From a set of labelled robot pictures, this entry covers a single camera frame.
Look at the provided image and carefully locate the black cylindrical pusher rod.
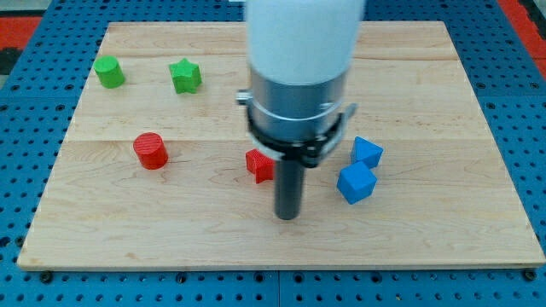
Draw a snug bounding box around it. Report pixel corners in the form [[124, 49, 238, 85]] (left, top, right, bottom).
[[274, 160, 305, 220]]

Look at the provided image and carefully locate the blue cube block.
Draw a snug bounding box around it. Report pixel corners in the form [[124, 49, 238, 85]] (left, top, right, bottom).
[[336, 161, 377, 205]]

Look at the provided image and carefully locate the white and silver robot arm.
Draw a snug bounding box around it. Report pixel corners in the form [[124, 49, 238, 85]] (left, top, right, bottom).
[[237, 0, 366, 220]]

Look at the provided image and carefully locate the red star block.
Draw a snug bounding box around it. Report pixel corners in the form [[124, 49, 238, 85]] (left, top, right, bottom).
[[245, 149, 275, 183]]

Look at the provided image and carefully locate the blue triangular prism block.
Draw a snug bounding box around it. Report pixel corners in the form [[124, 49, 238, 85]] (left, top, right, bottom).
[[351, 136, 384, 169]]

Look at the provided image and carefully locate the wooden board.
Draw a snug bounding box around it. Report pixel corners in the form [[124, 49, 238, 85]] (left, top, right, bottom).
[[18, 21, 545, 271]]

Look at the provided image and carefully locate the green star block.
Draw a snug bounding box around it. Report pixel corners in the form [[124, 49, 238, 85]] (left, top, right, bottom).
[[169, 58, 202, 94]]

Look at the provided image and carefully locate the red cylinder block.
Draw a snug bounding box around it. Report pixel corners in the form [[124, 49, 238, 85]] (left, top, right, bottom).
[[133, 132, 169, 170]]

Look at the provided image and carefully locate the green cylinder block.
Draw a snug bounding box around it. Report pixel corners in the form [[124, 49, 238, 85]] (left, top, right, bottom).
[[93, 55, 125, 89]]

